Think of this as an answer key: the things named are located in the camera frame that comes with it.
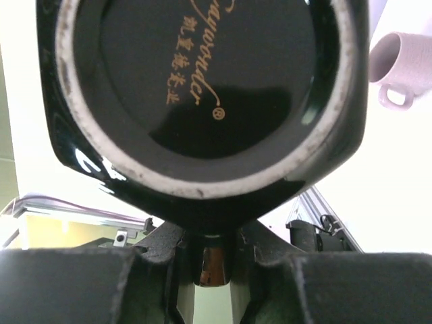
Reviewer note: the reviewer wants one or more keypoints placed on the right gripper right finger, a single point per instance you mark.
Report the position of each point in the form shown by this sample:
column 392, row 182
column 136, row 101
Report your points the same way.
column 281, row 284

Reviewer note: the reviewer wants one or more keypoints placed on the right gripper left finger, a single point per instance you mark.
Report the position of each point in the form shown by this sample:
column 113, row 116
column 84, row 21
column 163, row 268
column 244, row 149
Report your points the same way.
column 92, row 284

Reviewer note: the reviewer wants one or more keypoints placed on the lilac ceramic mug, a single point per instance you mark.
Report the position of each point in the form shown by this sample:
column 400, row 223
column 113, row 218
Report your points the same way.
column 400, row 64

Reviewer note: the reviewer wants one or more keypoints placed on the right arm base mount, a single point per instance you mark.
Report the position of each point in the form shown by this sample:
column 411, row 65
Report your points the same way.
column 326, row 237

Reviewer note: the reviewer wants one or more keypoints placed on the aluminium front rail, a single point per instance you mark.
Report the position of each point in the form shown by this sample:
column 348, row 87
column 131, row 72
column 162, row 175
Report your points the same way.
column 310, row 205

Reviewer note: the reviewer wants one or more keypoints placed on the black mug cream inside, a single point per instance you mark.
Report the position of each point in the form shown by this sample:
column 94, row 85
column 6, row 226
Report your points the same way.
column 206, row 114

